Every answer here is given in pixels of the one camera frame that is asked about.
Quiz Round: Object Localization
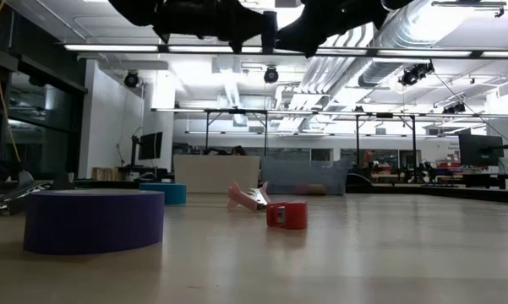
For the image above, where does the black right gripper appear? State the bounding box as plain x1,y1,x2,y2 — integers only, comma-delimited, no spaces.
274,0,391,58

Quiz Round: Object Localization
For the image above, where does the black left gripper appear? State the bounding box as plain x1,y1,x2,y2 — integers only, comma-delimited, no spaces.
151,0,279,55

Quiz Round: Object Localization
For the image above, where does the pink stapler remover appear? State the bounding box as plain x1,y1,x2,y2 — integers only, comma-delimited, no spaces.
227,181,272,212

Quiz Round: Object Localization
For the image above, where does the teal tape roll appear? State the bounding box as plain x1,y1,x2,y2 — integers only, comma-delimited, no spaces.
139,182,188,207

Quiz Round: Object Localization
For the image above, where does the purple tape roll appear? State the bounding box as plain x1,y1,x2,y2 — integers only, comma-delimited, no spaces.
23,188,166,256

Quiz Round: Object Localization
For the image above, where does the black and silver stapler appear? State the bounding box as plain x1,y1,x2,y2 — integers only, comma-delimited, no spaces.
0,170,75,216

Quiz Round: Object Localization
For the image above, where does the long ceiling light strip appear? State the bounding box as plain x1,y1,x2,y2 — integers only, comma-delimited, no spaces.
63,43,508,59

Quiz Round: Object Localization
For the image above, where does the grey translucent plastic bin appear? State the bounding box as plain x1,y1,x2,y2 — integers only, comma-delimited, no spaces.
260,157,351,197

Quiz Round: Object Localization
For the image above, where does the black monitor on stand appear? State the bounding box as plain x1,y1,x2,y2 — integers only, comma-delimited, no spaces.
129,131,164,166

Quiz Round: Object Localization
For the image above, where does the black ceiling lamp pair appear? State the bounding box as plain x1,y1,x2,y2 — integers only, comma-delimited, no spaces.
442,102,467,115

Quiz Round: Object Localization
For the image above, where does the large black monitor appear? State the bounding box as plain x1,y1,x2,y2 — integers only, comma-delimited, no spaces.
458,133,505,167

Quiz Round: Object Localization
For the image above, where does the wooden crate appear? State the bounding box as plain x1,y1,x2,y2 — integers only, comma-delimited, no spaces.
91,166,120,182

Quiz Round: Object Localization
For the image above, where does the black desk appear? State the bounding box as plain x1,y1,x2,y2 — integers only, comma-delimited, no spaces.
462,172,508,190

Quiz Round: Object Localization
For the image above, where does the black metal gantry frame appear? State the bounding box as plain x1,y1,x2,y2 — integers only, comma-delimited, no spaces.
150,107,508,183

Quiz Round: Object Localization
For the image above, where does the black ceiling-hung camera cluster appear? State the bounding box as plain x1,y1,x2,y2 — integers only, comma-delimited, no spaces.
398,62,435,88

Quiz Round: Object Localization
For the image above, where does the yellow hanging cable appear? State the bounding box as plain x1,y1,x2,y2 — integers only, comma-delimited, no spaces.
0,0,23,164

